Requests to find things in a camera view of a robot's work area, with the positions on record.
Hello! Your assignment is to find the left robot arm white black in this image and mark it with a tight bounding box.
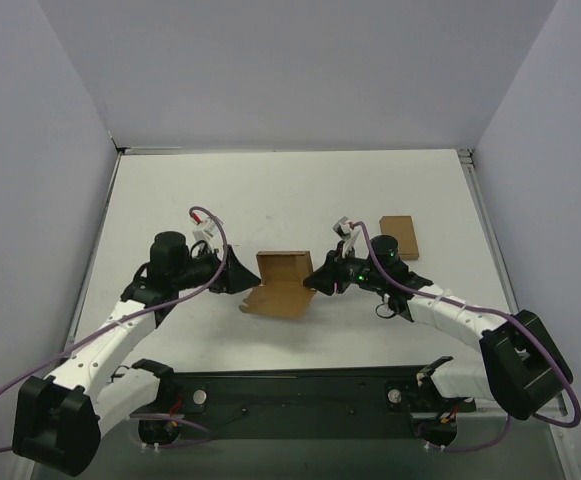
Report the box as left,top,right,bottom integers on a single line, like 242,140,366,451
12,231,261,476

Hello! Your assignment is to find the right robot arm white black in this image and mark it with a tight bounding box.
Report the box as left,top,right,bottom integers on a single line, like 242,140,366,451
303,235,573,420

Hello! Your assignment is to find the small folded cardboard box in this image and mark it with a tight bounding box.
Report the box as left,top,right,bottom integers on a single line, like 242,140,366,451
379,216,420,260

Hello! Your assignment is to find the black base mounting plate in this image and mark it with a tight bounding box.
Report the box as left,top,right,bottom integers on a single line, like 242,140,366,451
114,363,501,449

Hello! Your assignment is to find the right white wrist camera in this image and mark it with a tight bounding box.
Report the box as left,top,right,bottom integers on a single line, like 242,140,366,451
332,216,360,259

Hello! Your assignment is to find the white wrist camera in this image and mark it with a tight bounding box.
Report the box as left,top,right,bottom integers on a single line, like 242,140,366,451
189,210,223,249
332,216,360,259

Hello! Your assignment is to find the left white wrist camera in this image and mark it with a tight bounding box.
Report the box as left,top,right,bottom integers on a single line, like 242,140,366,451
189,210,223,249

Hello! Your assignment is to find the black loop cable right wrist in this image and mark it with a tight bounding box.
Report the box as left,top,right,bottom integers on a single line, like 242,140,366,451
374,299,401,320

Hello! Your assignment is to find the aluminium frame rail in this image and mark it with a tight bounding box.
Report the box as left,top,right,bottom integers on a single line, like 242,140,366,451
457,149,519,312

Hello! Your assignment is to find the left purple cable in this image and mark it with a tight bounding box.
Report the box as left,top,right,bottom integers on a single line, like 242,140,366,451
0,205,230,454

